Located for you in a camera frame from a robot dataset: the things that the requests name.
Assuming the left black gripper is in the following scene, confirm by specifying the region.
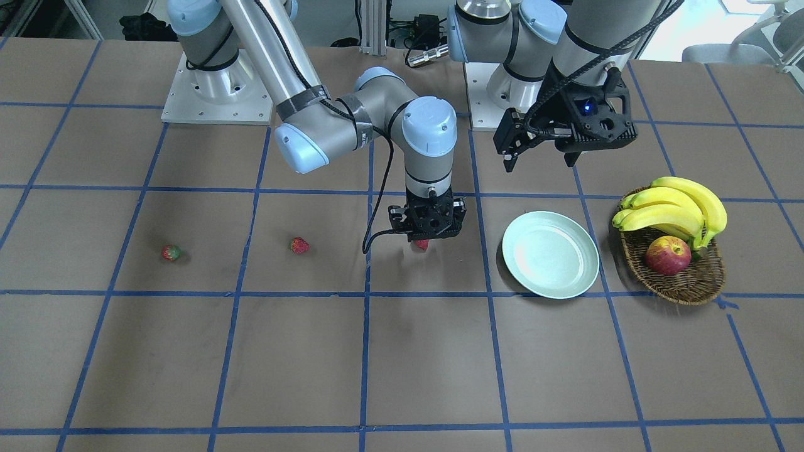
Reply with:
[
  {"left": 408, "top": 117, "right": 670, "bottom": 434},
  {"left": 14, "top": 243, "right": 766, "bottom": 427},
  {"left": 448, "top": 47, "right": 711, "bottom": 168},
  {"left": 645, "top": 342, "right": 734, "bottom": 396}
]
[{"left": 493, "top": 94, "right": 583, "bottom": 173}]

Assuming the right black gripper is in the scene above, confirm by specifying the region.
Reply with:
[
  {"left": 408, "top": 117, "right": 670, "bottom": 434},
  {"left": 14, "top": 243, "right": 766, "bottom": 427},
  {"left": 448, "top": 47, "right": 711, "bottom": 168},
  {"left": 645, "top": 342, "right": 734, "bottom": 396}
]
[{"left": 388, "top": 196, "right": 466, "bottom": 240}]

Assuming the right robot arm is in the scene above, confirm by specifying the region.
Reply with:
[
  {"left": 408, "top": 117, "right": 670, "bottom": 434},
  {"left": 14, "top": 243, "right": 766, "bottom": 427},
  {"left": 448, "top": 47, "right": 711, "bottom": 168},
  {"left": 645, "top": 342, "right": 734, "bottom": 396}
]
[{"left": 167, "top": 1, "right": 466, "bottom": 241}]

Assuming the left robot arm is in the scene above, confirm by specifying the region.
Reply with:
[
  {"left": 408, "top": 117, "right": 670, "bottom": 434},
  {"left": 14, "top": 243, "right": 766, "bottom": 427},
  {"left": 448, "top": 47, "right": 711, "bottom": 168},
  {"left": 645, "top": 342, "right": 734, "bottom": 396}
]
[{"left": 446, "top": 1, "right": 682, "bottom": 172}]

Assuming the light green plate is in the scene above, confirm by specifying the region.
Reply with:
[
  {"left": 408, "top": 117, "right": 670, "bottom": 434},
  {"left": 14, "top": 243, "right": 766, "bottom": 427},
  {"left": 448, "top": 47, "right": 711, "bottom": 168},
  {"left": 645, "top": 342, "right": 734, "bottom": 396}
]
[{"left": 501, "top": 211, "right": 600, "bottom": 299}]

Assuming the yellow banana bunch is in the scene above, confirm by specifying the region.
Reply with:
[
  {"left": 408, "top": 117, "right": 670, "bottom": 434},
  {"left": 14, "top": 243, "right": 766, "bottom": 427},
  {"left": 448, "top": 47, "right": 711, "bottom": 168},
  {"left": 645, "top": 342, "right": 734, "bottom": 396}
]
[{"left": 611, "top": 176, "right": 727, "bottom": 251}]

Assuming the red apple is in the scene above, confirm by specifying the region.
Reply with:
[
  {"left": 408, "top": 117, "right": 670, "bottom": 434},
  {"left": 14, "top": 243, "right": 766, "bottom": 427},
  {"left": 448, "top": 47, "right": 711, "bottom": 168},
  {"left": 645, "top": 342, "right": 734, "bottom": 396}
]
[{"left": 644, "top": 235, "right": 692, "bottom": 276}]

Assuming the woven wicker basket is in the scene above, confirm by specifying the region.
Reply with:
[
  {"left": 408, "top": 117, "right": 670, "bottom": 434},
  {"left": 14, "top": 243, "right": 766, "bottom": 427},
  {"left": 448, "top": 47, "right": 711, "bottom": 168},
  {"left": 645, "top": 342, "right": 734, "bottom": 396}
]
[{"left": 615, "top": 228, "right": 725, "bottom": 305}]

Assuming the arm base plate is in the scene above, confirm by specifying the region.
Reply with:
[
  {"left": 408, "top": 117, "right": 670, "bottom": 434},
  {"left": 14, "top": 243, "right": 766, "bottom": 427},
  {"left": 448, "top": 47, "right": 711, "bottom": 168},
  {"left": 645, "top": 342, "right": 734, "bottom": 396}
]
[
  {"left": 161, "top": 50, "right": 273, "bottom": 126},
  {"left": 464, "top": 62, "right": 542, "bottom": 132}
]

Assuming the aluminium frame post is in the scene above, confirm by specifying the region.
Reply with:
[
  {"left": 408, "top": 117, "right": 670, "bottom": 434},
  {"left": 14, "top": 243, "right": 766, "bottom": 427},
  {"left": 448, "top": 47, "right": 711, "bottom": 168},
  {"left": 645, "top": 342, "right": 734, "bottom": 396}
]
[{"left": 356, "top": 1, "right": 389, "bottom": 57}]

